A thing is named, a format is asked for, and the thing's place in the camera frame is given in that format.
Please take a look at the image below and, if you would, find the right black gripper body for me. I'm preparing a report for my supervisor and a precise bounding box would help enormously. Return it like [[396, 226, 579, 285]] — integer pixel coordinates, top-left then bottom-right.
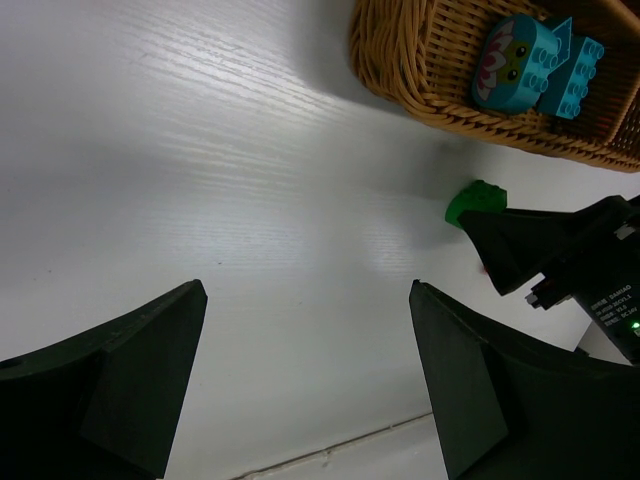
[[526, 197, 639, 367]]

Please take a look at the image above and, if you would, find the green lego brick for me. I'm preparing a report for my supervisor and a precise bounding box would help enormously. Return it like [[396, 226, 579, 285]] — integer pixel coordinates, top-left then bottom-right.
[[445, 180, 508, 229]]

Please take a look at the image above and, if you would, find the teal lego brick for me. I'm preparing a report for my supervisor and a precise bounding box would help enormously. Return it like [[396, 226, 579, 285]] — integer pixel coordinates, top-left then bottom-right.
[[471, 14, 560, 115]]

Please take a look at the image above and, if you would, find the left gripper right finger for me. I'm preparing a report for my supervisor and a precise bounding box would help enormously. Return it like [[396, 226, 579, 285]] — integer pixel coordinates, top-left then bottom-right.
[[409, 281, 639, 479]]

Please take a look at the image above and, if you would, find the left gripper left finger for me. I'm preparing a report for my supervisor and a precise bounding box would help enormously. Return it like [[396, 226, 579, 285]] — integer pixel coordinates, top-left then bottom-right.
[[1, 280, 207, 479]]

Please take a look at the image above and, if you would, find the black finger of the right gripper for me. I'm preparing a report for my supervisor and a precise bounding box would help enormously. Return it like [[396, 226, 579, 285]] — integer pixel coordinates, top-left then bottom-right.
[[459, 195, 630, 295]]

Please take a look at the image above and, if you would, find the long teal lego stack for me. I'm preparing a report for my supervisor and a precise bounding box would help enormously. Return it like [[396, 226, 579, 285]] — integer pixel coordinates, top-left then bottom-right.
[[536, 17, 605, 120]]

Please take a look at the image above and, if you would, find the brown wicker divided basket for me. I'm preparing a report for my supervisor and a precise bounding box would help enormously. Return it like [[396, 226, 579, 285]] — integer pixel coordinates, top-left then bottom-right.
[[349, 1, 639, 172]]

